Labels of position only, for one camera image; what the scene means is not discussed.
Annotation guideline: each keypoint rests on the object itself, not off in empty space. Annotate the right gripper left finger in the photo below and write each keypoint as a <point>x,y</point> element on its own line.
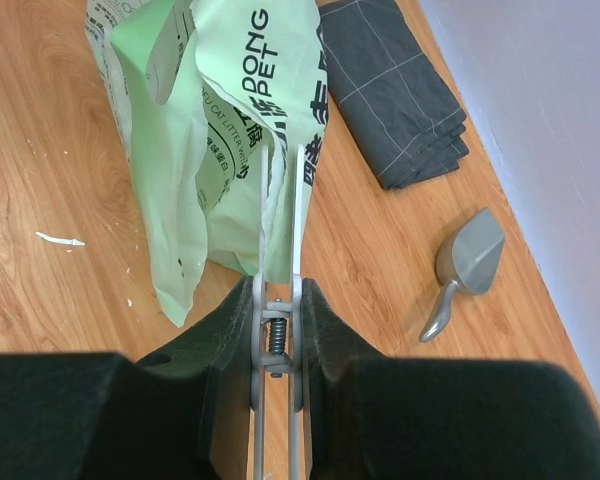
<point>181,412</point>

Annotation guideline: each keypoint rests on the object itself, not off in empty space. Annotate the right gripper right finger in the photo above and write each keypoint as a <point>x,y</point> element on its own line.
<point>370,416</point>

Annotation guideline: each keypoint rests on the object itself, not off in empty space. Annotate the piano pattern bag clip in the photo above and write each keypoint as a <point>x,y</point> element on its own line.
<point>277,330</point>

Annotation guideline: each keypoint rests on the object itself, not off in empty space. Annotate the grey metal scoop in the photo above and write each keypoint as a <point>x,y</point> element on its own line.
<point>466,263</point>

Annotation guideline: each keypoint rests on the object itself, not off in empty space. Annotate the green litter bag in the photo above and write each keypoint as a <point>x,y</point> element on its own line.
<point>222,108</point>

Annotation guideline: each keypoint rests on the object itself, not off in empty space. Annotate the dark checked folded cloth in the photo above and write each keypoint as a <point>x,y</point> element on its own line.
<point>403,116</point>

